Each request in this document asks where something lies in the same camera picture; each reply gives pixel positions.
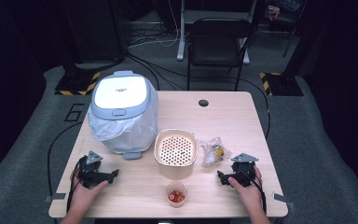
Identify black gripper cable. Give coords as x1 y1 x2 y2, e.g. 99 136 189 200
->
66 157 87 214
243 169 268 216

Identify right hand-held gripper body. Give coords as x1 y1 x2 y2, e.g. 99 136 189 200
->
227 152 260 188

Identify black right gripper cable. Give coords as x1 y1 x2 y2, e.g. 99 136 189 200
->
243 169 268 216

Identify black folding chair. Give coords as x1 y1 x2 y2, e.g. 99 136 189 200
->
186 17 256 91

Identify white plastic bin liner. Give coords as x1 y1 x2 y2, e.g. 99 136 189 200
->
87 91 159 154

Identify white blue pedal trash bin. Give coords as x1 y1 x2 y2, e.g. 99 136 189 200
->
87 70 159 161

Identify clear plastic cup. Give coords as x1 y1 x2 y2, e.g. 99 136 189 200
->
165 181 188 208

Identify person's left hand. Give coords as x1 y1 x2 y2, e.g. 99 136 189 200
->
71 179 110 213

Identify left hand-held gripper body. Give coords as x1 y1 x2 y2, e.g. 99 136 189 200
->
76 150 113 189

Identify clear plastic wrapper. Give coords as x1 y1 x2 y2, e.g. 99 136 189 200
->
199 136 233 168

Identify person's right hand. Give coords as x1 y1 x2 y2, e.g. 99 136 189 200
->
227 166 264 214

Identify black stand base striped tape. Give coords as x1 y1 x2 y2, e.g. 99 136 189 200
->
259 72 305 97
54 65 103 96

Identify white container with perforated strainer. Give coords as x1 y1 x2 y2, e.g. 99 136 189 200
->
153 128 199 181

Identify black floor cable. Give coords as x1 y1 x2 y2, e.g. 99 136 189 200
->
47 121 84 198
241 77 272 140

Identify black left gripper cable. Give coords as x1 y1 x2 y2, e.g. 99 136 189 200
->
66 157 87 214

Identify white floor cable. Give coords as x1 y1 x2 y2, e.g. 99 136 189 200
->
127 0 181 49

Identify grey tape strip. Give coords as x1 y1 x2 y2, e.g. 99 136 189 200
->
43 192 67 203
271 191 295 210

